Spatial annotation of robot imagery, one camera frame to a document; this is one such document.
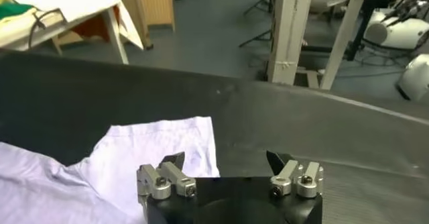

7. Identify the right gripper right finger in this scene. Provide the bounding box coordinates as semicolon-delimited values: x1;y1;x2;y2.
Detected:
266;150;324;199

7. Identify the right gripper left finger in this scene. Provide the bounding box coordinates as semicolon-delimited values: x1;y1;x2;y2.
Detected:
136;151;197;201

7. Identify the lavender t-shirt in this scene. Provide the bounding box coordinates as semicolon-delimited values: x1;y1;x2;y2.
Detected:
0;116;221;224

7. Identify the white rounded robot base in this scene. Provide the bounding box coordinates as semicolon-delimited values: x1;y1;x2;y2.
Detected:
397;54;429;102

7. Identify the white standing desk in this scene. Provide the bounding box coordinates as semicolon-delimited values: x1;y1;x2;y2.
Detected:
316;0;425;91

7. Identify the white folding table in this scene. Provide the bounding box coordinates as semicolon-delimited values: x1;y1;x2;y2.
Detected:
0;0;145;65

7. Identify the tall white cardboard box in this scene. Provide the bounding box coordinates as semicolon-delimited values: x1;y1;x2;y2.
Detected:
266;0;318;85

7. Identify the orange brown box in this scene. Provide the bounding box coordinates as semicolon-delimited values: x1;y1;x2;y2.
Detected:
72;7;111;42

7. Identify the bamboo folding screen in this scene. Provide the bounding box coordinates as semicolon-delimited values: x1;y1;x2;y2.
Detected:
21;0;175;50

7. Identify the white humanoid robot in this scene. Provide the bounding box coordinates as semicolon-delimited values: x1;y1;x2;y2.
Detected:
363;0;429;50

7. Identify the white tablecloth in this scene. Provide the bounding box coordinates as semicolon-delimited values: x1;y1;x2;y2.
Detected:
0;0;145;50

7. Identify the green garment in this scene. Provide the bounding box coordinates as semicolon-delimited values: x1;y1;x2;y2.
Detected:
0;2;36;21

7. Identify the black cable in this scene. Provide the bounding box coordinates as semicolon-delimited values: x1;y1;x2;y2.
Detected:
28;7;68;50

